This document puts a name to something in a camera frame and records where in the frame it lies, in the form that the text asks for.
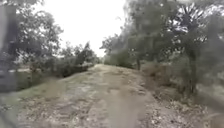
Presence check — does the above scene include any brown dirt path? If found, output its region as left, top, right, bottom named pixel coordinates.
left=13, top=63, right=188, bottom=128

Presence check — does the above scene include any row of trees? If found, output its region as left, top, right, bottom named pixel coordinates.
left=99, top=0, right=224, bottom=108
left=0, top=0, right=101, bottom=93

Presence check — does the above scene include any grass verge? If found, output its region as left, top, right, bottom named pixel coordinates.
left=133, top=63, right=224, bottom=128
left=0, top=68, right=98, bottom=128

